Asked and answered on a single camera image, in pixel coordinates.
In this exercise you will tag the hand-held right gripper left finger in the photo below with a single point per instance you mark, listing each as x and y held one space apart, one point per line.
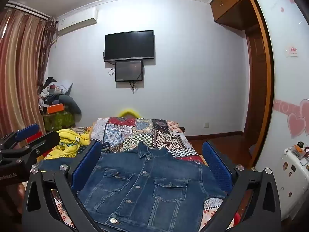
87 164

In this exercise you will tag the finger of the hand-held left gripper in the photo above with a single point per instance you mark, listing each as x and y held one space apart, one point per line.
26 131
45 141

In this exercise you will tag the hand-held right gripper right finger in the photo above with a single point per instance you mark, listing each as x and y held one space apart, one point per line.
217 164

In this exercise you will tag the blue denim jacket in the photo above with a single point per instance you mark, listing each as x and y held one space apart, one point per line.
144 186

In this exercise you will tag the green cloth-covered table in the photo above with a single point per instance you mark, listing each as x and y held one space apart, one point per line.
59 122

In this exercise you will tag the yellow printed blanket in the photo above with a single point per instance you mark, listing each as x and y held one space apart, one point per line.
70 142

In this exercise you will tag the orange box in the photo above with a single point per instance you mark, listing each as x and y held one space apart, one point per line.
55 108

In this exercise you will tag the grey-purple bag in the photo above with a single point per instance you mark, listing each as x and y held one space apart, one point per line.
252 151

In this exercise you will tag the grey cushion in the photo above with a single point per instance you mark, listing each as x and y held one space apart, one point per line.
71 104

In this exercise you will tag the pile of clutter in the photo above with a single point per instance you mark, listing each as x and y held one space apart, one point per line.
52 91

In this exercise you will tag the floral bed sheet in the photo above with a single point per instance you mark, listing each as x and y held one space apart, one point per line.
60 209

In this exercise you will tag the striped red-brown curtain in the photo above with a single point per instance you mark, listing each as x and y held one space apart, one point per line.
19 72

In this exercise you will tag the yellow plastic object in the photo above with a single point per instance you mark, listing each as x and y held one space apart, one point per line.
128 112

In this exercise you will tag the white mini fridge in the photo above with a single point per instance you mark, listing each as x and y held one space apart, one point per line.
292 178

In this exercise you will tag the wooden wardrobe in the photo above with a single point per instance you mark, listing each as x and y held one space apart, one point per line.
258 89

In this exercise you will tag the pink heart stickers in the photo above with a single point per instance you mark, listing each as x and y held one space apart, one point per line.
295 123

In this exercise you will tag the white sliding door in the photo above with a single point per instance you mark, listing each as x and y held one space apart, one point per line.
287 82

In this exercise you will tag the white air conditioner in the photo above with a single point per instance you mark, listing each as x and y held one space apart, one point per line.
76 20

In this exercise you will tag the red and white sign sticker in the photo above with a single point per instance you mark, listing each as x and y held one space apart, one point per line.
292 51

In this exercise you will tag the wooden bed frame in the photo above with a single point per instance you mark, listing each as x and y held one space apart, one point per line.
183 130

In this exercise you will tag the small black wall monitor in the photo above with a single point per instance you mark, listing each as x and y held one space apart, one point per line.
128 71

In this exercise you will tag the black wall television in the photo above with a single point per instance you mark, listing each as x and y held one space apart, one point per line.
129 45

